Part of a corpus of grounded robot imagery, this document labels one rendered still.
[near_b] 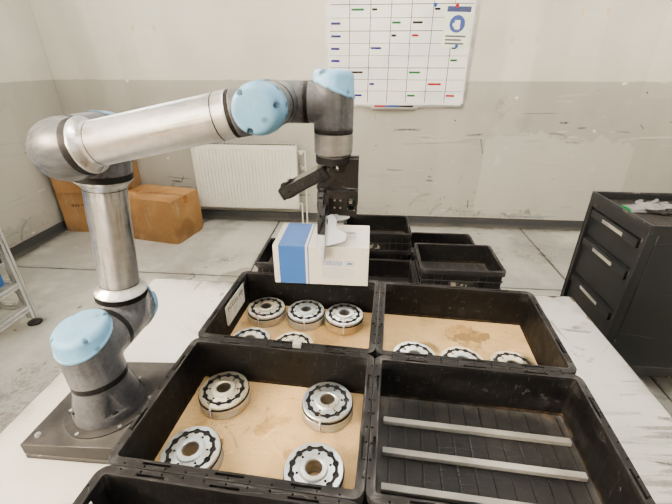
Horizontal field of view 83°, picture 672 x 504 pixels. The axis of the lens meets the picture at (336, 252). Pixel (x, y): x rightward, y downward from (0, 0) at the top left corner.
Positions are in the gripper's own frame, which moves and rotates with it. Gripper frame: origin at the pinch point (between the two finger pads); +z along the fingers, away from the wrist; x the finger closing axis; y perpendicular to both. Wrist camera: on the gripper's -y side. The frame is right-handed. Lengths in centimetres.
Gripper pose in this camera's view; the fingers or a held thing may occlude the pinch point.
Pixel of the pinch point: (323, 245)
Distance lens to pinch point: 84.3
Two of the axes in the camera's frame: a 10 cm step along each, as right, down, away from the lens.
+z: -0.1, 8.9, 4.5
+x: 0.8, -4.5, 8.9
